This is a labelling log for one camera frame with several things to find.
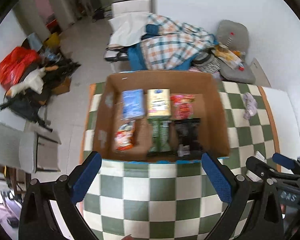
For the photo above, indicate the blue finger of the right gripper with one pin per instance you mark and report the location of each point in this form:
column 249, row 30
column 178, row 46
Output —
column 283, row 161

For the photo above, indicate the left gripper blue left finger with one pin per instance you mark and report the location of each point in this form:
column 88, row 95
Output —
column 83, row 175

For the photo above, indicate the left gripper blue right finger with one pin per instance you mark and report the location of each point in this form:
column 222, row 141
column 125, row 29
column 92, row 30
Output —
column 217, row 174

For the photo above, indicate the black snack bag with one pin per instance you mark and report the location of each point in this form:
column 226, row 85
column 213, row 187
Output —
column 189, row 147

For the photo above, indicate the orange snack bag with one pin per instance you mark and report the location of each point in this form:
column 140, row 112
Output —
column 124, row 138

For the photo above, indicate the purple fluffy cloth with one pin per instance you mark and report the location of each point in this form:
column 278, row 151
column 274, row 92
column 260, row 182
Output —
column 250, row 106

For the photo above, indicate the green snack bag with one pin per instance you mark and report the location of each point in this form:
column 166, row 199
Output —
column 160, row 136

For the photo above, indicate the cardboard box blue outside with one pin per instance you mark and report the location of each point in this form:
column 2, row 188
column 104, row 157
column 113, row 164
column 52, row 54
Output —
column 212, row 131

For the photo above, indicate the red snack bag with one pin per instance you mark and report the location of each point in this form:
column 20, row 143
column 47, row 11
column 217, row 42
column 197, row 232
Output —
column 183, row 106

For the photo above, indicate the blue tissue pack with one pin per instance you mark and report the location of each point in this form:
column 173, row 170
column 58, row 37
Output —
column 133, row 104

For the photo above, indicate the yellow bear tissue pack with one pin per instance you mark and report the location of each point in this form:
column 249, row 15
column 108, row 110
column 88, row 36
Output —
column 158, row 104

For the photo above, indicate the white plastic chair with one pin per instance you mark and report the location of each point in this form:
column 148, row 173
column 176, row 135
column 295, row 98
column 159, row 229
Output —
column 30, row 151

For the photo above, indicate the black stroller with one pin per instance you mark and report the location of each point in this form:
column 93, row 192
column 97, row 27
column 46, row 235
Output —
column 28, row 103

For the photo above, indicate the small cardboard box floor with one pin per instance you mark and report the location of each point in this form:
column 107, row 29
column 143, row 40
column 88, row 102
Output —
column 64, row 87

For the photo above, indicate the small red white item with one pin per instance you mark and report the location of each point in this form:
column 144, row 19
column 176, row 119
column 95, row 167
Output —
column 241, row 67

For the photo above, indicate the white goose plush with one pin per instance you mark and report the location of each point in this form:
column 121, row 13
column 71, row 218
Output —
column 33, row 81

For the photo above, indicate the black white patterned bag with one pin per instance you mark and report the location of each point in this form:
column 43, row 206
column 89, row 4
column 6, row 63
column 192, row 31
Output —
column 206, row 62

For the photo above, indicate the red plastic bag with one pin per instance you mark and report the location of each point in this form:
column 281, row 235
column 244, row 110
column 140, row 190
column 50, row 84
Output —
column 13, row 66

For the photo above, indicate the grey cushioned chair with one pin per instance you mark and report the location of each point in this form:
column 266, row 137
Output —
column 235, row 37

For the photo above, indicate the yellow bucket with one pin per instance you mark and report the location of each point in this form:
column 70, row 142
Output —
column 53, row 41

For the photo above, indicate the plaid blanket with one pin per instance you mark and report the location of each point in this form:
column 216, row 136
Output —
column 168, row 45

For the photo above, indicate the white chair with cloth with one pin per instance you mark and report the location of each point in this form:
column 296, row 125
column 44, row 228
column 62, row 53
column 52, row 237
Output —
column 128, row 23

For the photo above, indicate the white board leaning wall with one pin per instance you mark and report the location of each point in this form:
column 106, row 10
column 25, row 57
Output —
column 260, row 76

